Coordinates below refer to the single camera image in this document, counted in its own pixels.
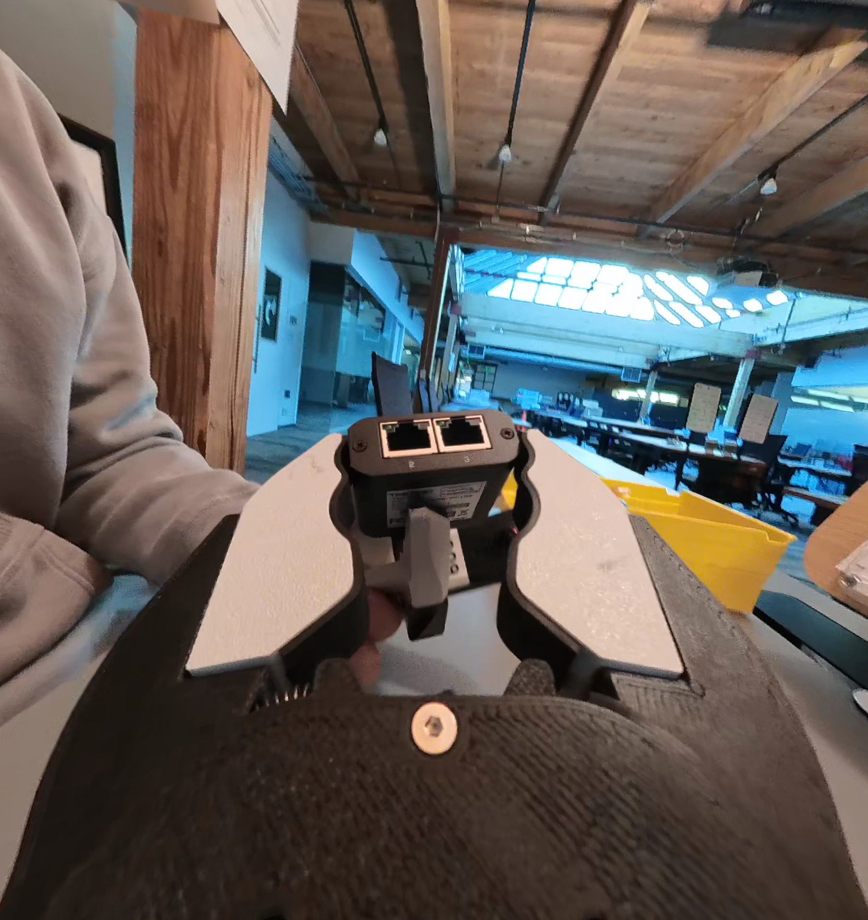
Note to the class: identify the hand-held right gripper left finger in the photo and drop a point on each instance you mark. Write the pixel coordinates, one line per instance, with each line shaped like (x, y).
(275, 560)

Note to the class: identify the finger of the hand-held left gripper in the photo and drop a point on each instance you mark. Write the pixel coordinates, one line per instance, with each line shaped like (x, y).
(425, 560)

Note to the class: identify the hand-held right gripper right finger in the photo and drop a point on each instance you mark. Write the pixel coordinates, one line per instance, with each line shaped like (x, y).
(592, 568)

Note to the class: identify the black network adapter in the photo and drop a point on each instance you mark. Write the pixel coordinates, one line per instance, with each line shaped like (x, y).
(376, 496)

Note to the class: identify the person's left forearm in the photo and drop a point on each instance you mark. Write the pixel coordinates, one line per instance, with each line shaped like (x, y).
(81, 431)

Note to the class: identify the grey desk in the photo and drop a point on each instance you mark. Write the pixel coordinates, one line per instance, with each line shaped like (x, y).
(2, 790)

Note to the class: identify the person's left hand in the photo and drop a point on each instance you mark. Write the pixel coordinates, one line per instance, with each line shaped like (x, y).
(383, 618)

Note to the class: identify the yellow plastic bin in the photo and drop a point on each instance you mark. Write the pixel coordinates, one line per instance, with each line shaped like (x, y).
(714, 546)

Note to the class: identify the long dark table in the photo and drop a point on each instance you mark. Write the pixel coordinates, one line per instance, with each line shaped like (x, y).
(656, 449)

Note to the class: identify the brown paper flip chart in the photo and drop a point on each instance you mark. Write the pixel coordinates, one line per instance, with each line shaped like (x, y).
(703, 407)
(757, 418)

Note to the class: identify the black flat base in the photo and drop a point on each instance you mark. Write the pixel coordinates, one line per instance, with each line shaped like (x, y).
(822, 632)

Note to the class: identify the wooden board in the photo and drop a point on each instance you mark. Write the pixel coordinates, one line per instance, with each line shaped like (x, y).
(833, 525)

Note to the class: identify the skylight windows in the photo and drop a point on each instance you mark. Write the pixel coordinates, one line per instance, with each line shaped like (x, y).
(592, 287)

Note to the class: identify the ceiling projector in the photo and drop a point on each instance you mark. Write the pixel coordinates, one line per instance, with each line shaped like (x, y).
(746, 274)

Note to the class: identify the white paper sheet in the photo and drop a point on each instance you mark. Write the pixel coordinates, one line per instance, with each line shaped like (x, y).
(261, 43)

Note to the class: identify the dark wall picture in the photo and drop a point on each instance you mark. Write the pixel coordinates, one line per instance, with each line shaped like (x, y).
(271, 305)

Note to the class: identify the wooden post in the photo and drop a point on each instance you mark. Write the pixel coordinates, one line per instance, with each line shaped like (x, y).
(196, 287)

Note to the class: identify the black picture frame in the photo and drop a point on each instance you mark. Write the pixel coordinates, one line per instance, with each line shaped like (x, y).
(114, 187)

